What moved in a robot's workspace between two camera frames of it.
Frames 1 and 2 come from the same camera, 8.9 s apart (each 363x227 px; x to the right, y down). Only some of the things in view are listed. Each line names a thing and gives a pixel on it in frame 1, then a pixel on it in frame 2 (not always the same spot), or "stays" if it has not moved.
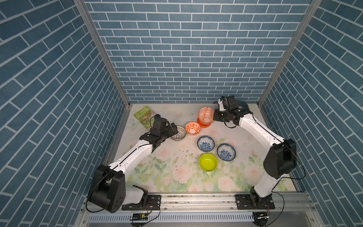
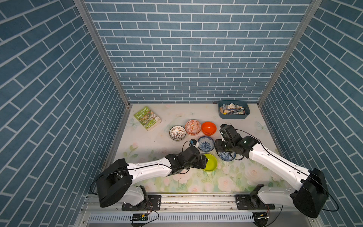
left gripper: (170, 132) to (197, 164)
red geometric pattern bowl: (205, 117) to (193, 127)
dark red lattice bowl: (181, 133) stays
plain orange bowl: (203, 125) to (209, 128)
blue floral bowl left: (205, 144) stays
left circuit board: (140, 217) stays
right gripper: (216, 113) to (217, 145)
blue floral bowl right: (226, 152) stays
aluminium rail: (286, 203) stays
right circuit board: (260, 218) stays
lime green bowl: (208, 162) stays
